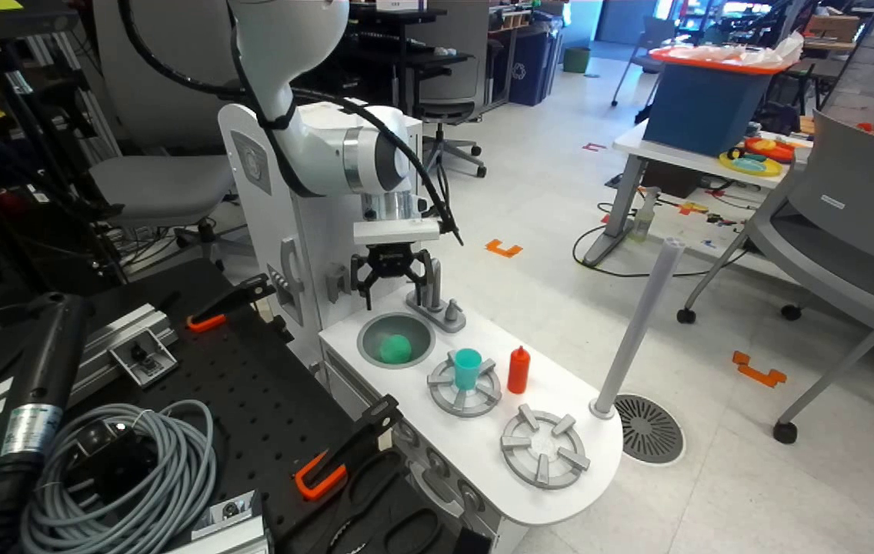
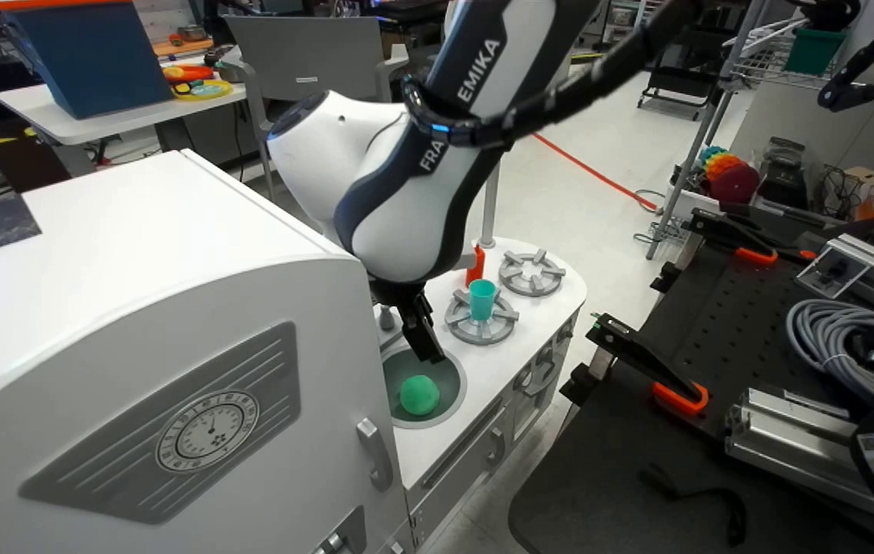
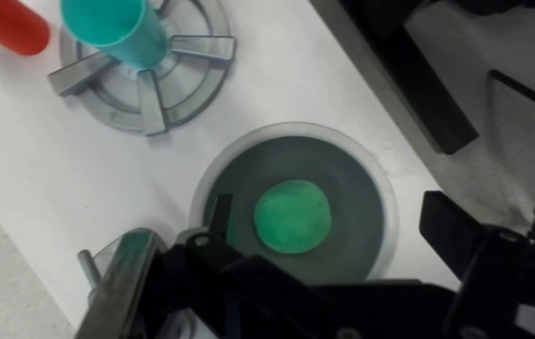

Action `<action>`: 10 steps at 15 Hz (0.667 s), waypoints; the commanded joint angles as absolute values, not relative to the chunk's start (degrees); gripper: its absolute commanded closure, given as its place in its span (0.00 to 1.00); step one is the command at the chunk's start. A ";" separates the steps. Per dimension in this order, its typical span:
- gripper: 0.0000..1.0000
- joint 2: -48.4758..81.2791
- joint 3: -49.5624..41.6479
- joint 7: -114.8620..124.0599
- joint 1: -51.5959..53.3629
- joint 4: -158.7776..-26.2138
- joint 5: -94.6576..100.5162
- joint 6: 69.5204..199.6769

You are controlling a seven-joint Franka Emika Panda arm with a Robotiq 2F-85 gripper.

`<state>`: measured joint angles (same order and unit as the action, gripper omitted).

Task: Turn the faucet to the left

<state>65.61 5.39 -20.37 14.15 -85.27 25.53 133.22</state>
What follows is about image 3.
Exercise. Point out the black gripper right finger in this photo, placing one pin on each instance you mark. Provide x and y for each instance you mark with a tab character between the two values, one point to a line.
452	231

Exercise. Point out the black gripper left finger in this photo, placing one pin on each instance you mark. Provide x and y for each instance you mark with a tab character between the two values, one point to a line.
220	216

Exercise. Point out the silver toy faucet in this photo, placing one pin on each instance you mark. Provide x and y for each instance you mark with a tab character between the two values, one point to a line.
122	275

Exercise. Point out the grey faucet knob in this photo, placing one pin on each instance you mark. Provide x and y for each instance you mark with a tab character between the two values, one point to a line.
89	269

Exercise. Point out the green ball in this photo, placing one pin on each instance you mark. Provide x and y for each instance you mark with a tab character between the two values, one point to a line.
292	216

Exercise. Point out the teal plastic cup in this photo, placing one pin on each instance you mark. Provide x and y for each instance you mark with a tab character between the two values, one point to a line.
117	28

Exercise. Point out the orange plastic cylinder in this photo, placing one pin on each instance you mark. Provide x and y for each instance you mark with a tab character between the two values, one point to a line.
6	24

